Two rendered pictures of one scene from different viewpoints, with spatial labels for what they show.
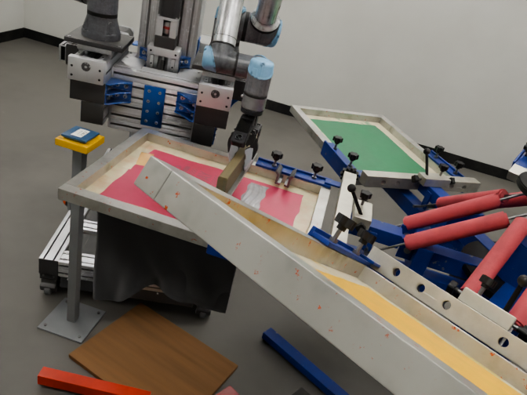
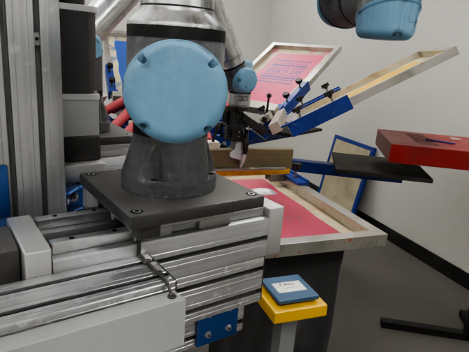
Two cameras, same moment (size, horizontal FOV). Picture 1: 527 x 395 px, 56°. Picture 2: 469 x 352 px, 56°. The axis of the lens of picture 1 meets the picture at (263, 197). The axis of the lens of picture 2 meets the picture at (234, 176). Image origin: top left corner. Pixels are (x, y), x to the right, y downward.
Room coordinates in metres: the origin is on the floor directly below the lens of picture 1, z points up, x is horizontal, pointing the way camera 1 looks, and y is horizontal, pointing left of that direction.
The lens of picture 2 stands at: (2.20, 1.46, 1.47)
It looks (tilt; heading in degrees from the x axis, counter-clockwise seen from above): 16 degrees down; 242
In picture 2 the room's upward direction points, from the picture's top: 4 degrees clockwise
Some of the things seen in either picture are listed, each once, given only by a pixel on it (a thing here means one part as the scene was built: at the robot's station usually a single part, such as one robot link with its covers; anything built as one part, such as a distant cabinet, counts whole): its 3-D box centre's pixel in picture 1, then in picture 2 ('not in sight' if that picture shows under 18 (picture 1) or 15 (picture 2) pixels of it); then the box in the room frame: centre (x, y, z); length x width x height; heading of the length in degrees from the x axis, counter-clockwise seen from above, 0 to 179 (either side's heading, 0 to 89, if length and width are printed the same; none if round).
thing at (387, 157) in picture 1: (390, 142); not in sight; (2.18, -0.50, 1.05); 1.08 x 0.61 x 0.23; 24
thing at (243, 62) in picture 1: (253, 68); not in sight; (1.58, 0.13, 1.39); 0.11 x 0.11 x 0.08; 7
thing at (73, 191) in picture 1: (211, 190); (245, 200); (1.47, 0.18, 0.97); 0.79 x 0.58 x 0.04; 84
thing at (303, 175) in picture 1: (292, 178); not in sight; (1.72, -0.09, 0.98); 0.30 x 0.05 x 0.07; 84
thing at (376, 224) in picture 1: (374, 230); not in sight; (1.41, -0.38, 1.02); 0.17 x 0.06 x 0.05; 84
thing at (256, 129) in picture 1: (248, 125); (235, 123); (1.49, 0.10, 1.23); 0.09 x 0.08 x 0.12; 174
